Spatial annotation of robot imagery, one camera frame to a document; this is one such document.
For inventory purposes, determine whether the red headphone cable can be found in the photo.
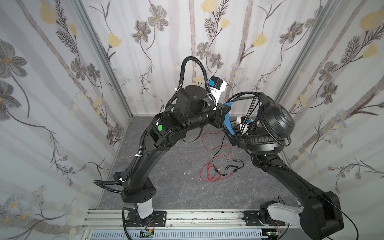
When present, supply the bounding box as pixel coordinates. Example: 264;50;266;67
199;127;238;183

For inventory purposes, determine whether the black over-ear headphones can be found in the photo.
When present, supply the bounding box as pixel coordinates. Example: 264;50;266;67
223;92;295;156

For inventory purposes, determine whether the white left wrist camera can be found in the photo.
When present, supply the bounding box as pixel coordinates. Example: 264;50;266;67
209;76;227;103

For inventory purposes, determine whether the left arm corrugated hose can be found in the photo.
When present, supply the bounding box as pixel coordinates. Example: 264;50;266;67
92;56;217;194

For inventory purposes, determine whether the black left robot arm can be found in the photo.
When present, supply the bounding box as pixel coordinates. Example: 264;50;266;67
114;85;230;222

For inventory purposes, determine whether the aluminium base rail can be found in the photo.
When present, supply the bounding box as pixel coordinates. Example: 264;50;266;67
79;209;306;240

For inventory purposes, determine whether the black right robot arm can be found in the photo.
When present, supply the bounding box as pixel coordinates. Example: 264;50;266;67
251;154;344;240

